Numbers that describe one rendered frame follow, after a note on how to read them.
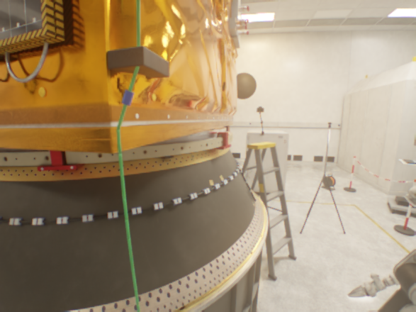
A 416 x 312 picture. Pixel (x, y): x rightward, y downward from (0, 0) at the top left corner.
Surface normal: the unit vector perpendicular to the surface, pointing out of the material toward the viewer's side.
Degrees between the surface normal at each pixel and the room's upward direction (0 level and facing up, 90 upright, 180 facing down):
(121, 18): 91
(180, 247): 62
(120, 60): 90
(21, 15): 90
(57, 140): 90
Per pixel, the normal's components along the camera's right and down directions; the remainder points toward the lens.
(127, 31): 0.61, 0.16
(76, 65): -0.18, 0.21
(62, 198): 0.20, -0.30
